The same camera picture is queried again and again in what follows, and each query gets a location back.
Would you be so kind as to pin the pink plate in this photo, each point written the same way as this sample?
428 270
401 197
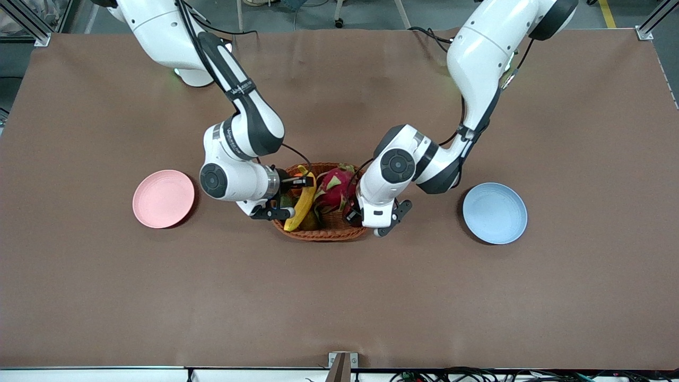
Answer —
162 199

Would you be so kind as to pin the metal table bracket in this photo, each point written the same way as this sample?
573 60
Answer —
342 366

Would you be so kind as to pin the green avocado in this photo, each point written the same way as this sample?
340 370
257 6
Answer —
287 201

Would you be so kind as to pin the brown wicker basket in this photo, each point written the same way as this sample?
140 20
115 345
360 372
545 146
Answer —
329 232

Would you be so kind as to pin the pole with black caster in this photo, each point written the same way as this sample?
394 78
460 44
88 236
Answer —
338 22

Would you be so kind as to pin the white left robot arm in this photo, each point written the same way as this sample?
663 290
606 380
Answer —
477 53

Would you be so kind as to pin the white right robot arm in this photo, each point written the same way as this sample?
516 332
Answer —
159 32

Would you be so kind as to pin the yellow banana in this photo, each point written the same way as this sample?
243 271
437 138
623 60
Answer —
302 208

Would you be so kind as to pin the grey metal leg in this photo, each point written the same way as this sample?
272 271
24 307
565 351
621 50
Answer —
403 16
240 16

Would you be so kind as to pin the orange fruit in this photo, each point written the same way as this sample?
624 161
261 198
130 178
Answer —
295 187

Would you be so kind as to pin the aluminium frame profile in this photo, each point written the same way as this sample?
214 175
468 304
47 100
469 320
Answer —
32 26
652 24

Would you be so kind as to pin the brown kiwi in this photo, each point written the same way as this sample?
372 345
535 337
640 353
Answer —
310 223

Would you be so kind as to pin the blue plate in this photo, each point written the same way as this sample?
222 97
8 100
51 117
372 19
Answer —
494 213

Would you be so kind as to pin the red apple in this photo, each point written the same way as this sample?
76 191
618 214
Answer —
350 207

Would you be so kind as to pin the pink dragon fruit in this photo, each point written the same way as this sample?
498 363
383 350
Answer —
334 191

